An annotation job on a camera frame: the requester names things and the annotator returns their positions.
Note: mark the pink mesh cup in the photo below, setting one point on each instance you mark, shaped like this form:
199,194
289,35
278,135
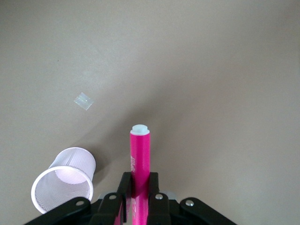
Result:
75,164

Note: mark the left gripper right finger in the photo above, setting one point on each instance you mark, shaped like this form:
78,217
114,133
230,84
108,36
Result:
159,211

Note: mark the brown table cover sheet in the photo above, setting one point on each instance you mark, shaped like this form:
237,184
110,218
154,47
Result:
211,70

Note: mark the clear tape piece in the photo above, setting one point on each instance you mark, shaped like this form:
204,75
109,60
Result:
83,101

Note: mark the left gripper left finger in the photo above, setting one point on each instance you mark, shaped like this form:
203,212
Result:
110,208

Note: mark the pink marker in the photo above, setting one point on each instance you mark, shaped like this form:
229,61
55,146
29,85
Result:
140,152

